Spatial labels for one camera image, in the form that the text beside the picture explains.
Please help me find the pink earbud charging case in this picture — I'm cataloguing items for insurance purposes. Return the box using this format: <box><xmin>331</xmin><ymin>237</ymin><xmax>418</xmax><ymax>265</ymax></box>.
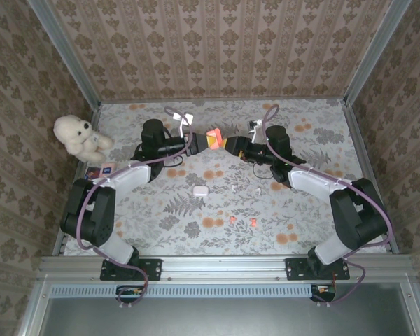
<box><xmin>205</xmin><ymin>127</ymin><xmax>225</xmax><ymax>151</ymax></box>

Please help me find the dark blue card packet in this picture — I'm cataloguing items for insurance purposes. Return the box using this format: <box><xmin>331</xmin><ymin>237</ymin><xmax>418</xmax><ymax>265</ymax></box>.
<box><xmin>83</xmin><ymin>167</ymin><xmax>101</xmax><ymax>183</ymax></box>

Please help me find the white teddy bear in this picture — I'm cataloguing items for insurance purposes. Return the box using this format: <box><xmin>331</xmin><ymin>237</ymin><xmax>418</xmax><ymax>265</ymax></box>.
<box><xmin>52</xmin><ymin>114</ymin><xmax>115</xmax><ymax>164</ymax></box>

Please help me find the grey metal sheet panel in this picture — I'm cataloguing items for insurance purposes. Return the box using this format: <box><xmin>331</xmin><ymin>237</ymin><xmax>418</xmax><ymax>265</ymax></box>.
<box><xmin>38</xmin><ymin>296</ymin><xmax>419</xmax><ymax>336</ymax></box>

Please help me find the aluminium table back rail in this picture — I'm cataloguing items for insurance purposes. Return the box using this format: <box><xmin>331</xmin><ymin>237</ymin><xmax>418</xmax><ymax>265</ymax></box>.
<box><xmin>98</xmin><ymin>96</ymin><xmax>347</xmax><ymax>105</ymax></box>

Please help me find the aluminium table side rail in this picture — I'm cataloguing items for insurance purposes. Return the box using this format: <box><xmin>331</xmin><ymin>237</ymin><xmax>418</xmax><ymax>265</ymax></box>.
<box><xmin>341</xmin><ymin>99</ymin><xmax>400</xmax><ymax>255</ymax></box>
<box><xmin>52</xmin><ymin>103</ymin><xmax>102</xmax><ymax>258</ymax></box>

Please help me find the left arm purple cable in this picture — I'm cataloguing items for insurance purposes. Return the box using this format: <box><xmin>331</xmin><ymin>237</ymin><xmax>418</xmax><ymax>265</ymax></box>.
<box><xmin>76</xmin><ymin>106</ymin><xmax>193</xmax><ymax>311</ymax></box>

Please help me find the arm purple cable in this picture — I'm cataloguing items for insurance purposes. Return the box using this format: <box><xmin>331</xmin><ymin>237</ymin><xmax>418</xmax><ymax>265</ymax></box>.
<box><xmin>76</xmin><ymin>106</ymin><xmax>193</xmax><ymax>311</ymax></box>
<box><xmin>260</xmin><ymin>104</ymin><xmax>396</xmax><ymax>305</ymax></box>

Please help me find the aluminium frame corner post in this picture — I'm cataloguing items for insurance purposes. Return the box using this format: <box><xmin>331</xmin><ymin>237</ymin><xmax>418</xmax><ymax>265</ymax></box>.
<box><xmin>27</xmin><ymin>0</ymin><xmax>102</xmax><ymax>110</ymax></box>
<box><xmin>342</xmin><ymin>0</ymin><xmax>414</xmax><ymax>106</ymax></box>

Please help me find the aluminium mounting rail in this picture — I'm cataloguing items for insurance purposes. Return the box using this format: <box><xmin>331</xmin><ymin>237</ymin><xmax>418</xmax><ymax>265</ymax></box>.
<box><xmin>38</xmin><ymin>254</ymin><xmax>412</xmax><ymax>281</ymax></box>

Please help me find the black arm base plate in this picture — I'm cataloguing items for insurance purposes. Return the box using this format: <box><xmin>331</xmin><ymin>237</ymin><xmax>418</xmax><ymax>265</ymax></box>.
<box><xmin>285</xmin><ymin>258</ymin><xmax>351</xmax><ymax>281</ymax></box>
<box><xmin>100</xmin><ymin>258</ymin><xmax>162</xmax><ymax>281</ymax></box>

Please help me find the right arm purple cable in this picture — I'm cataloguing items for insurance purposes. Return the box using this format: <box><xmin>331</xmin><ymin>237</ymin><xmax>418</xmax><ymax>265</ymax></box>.
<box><xmin>260</xmin><ymin>104</ymin><xmax>396</xmax><ymax>305</ymax></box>

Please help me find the slotted grey cable duct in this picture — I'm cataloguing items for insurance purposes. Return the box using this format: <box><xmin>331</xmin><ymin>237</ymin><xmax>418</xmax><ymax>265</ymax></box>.
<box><xmin>50</xmin><ymin>283</ymin><xmax>337</xmax><ymax>298</ymax></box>

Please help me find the small circuit board with wires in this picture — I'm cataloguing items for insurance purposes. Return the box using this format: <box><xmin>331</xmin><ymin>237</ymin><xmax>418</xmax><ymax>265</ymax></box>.
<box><xmin>310</xmin><ymin>283</ymin><xmax>337</xmax><ymax>302</ymax></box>
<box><xmin>115</xmin><ymin>285</ymin><xmax>145</xmax><ymax>304</ymax></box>

